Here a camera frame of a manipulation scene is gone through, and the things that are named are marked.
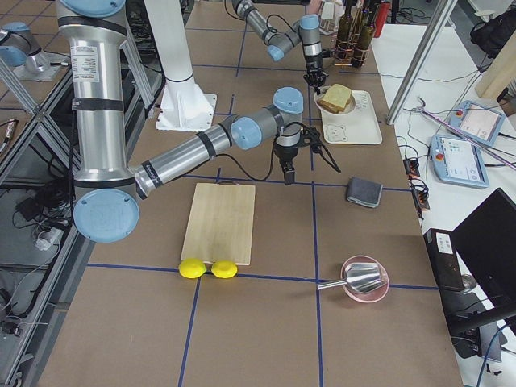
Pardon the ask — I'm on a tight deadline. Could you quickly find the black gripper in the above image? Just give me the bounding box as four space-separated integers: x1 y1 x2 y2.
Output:
303 52 329 95
273 124 322 185

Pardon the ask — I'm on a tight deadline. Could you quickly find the cream bear tray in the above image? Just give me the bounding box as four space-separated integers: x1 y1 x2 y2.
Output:
319 90 382 145

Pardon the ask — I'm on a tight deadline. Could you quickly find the folded grey cloth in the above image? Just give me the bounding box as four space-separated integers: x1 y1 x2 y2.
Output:
346 177 383 208

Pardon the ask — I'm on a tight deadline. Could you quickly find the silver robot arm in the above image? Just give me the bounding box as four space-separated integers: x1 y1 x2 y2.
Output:
56 1 318 243
231 1 327 94

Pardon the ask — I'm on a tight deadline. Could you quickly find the near teach pendant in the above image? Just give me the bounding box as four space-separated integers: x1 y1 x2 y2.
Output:
430 135 489 189

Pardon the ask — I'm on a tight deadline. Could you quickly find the dark wine bottle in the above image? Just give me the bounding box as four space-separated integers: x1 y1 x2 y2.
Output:
335 0 353 60
351 8 376 68

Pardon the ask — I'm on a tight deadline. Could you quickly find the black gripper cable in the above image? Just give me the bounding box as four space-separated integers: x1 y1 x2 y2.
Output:
219 124 342 181

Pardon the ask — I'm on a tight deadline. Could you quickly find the black computer box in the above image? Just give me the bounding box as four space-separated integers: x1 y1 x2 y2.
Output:
423 228 464 292

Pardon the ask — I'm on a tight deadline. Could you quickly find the pink bowl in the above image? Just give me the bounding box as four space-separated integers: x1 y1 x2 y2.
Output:
340 255 389 303

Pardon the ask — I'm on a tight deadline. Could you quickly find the yellow lemon right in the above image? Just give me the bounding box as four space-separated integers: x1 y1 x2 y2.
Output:
211 260 238 279

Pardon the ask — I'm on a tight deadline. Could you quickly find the wooden cutting board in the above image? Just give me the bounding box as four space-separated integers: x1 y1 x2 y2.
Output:
181 183 256 265

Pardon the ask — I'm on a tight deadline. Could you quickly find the black monitor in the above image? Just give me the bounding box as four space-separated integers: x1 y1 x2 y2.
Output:
451 188 515 301

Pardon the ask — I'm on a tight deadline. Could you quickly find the white round plate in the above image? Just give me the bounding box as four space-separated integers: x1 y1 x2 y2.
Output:
314 89 356 114

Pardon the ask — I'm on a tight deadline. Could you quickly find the metal scoop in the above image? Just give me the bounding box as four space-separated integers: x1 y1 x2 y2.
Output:
318 262 386 294

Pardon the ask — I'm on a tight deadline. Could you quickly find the yellow lemon left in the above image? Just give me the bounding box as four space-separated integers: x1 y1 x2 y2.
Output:
178 258 206 279

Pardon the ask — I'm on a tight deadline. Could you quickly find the teach pendant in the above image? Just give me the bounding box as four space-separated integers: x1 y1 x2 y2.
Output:
430 135 489 189
448 100 505 146

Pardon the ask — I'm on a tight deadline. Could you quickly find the yellow lemon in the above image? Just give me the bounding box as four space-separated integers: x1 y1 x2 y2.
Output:
211 260 238 279
178 258 206 279

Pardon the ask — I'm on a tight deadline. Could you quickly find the copper wire bottle rack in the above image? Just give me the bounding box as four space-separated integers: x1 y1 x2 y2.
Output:
335 15 365 66

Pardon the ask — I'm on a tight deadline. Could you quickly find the aluminium frame post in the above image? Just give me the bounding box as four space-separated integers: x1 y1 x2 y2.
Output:
386 0 458 125

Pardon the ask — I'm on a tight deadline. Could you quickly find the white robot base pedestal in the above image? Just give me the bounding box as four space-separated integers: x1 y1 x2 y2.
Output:
144 0 217 131

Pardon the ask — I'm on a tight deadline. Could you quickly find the far teach pendant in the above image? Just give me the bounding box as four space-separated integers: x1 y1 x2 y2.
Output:
448 100 505 146

